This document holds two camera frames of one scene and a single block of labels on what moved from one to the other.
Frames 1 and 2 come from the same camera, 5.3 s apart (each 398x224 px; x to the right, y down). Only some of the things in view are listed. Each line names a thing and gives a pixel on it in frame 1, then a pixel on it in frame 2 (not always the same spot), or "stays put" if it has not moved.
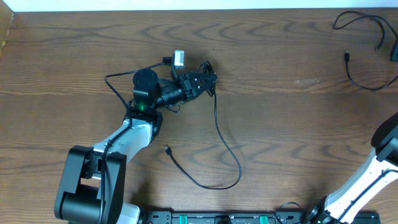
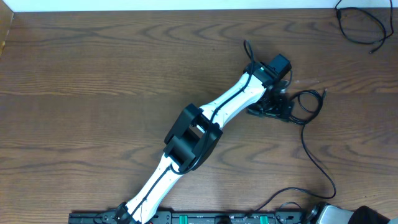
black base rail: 230,217 stays put
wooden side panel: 6,15 stays put
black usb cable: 168,150 -> 305,106
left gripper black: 187,85 -> 282,111
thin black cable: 347,55 -> 383,38
